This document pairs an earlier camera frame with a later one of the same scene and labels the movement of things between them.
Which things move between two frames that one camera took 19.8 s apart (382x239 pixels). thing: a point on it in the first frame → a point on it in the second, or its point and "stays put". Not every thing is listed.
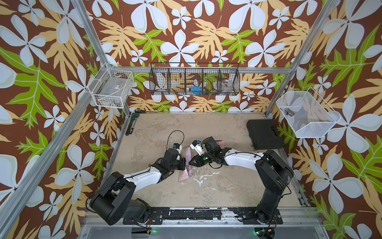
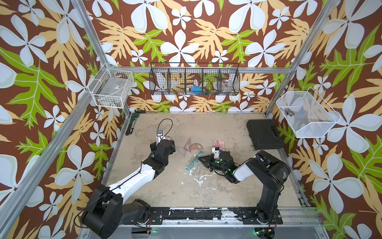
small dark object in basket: (289, 112) stays put
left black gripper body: (179, 164) → (153, 147)
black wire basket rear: (194, 78) stays put
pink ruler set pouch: (221, 144) stays put
